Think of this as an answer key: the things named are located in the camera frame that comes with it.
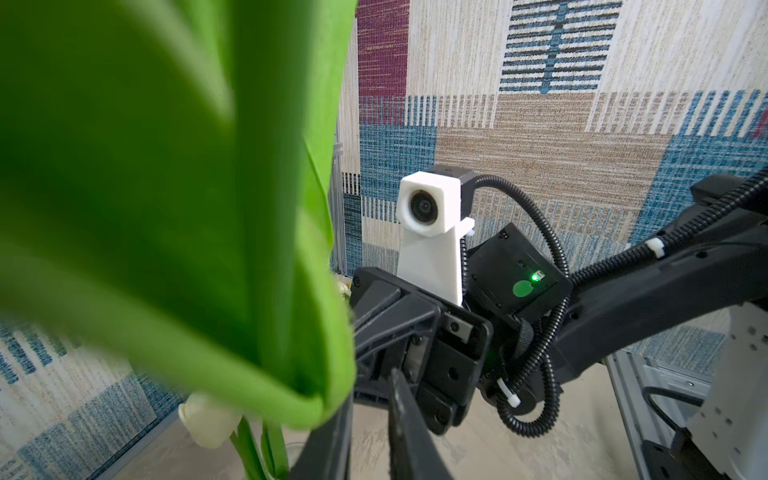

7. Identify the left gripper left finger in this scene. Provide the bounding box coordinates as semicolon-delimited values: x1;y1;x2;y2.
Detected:
288;396;353;480

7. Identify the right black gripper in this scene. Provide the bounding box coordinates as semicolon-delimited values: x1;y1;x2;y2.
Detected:
350;267;493;435

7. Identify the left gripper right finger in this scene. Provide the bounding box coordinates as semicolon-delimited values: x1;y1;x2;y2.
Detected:
388;369;452;480

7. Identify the tulip bunch yellow orange pink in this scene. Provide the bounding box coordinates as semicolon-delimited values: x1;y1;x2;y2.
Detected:
1;1;356;477

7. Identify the white tulip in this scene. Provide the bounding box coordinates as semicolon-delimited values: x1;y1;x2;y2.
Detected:
177;392;244;449

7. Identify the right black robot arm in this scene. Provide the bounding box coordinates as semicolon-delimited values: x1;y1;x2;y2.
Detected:
350;166;767;479

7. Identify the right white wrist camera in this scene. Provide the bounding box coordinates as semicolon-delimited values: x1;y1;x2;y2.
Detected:
396;165;478;305

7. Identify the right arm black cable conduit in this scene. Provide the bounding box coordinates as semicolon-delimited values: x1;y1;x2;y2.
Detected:
461;167;768;439

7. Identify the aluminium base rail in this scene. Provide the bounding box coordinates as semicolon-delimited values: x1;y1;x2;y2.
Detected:
605;350;711;479

